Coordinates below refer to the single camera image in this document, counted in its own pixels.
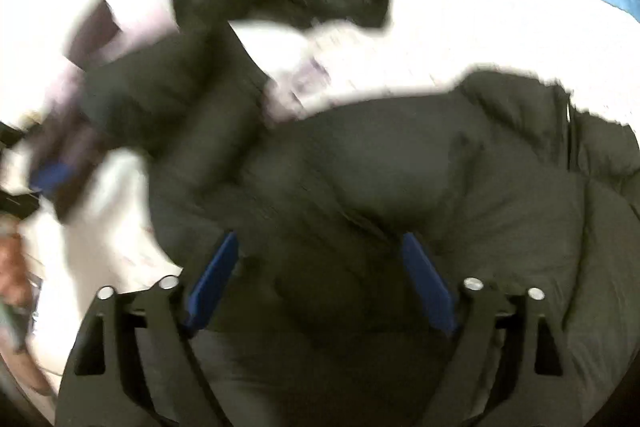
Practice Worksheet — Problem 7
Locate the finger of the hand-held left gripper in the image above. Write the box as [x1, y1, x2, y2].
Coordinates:
[27, 107, 113, 223]
[64, 0, 125, 70]

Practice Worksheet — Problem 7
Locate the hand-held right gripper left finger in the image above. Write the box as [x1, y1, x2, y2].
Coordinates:
[54, 231, 240, 427]

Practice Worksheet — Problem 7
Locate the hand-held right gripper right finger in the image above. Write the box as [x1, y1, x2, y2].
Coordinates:
[402, 232, 583, 427]

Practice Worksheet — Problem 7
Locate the black padded jacket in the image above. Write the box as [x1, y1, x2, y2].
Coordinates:
[77, 0, 640, 427]

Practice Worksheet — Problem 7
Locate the white patterned bed sheet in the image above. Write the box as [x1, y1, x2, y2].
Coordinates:
[0, 0, 640, 413]

